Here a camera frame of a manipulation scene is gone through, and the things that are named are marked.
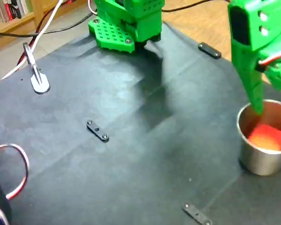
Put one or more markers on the red cube block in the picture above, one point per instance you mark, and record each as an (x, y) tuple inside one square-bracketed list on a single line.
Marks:
[(269, 137)]

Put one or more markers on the stainless steel cup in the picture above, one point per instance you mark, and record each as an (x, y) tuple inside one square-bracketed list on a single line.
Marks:
[(260, 161)]

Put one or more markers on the black table mat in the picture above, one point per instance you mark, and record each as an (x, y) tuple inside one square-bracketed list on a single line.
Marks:
[(107, 168)]

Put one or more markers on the silver metal clamp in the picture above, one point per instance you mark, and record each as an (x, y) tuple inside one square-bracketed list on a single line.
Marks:
[(38, 80)]

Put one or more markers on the wooden bookshelf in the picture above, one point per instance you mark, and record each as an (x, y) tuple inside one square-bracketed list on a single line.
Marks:
[(37, 11)]

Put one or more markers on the red book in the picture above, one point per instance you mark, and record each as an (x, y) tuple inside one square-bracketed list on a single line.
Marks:
[(8, 11)]

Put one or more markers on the black box device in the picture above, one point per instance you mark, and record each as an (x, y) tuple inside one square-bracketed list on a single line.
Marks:
[(0, 201)]

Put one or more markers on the black flat bracket with screws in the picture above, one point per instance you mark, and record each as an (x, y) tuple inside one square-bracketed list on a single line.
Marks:
[(97, 130), (209, 50), (197, 214)]

